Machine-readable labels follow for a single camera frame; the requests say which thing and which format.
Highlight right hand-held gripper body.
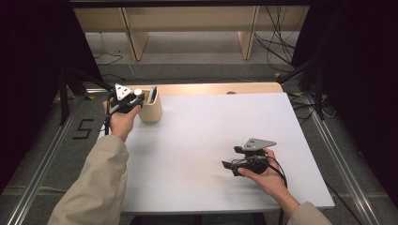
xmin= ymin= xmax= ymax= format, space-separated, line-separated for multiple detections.
xmin=237 ymin=138 xmax=278 ymax=176

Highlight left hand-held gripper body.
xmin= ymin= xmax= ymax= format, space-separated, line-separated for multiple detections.
xmin=109 ymin=82 xmax=140 ymax=114

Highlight beige pen holder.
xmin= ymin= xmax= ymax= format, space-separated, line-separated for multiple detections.
xmin=137 ymin=86 xmax=163 ymax=124

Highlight person's left hand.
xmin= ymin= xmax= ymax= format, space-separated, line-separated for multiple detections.
xmin=102 ymin=100 xmax=143 ymax=143

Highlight person's right hand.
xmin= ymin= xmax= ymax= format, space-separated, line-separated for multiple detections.
xmin=237 ymin=148 xmax=296 ymax=203

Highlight black metal stand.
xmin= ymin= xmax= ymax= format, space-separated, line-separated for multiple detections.
xmin=57 ymin=66 xmax=115 ymax=127
xmin=276 ymin=55 xmax=327 ymax=121

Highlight wooden table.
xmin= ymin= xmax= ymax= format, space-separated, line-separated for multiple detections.
xmin=125 ymin=82 xmax=284 ymax=97

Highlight black curtain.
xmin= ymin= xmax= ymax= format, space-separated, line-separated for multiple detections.
xmin=290 ymin=0 xmax=398 ymax=201
xmin=0 ymin=0 xmax=105 ymax=191

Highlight left hand-held gripper cable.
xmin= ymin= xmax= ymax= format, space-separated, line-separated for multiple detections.
xmin=103 ymin=93 xmax=121 ymax=137

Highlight hand-held gripper cable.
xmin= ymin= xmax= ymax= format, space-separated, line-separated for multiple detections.
xmin=103 ymin=93 xmax=121 ymax=137
xmin=266 ymin=155 xmax=289 ymax=225

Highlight right hand-held gripper cable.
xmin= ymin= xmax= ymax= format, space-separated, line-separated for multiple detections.
xmin=266 ymin=155 xmax=289 ymax=225

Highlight black floor cable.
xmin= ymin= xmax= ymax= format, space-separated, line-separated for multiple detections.
xmin=93 ymin=51 xmax=125 ymax=68

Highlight aluminium floor rail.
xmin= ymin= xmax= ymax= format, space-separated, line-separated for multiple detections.
xmin=6 ymin=93 xmax=83 ymax=225
xmin=299 ymin=93 xmax=382 ymax=225

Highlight black cable bundle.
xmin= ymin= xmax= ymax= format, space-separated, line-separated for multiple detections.
xmin=253 ymin=6 xmax=303 ymax=73

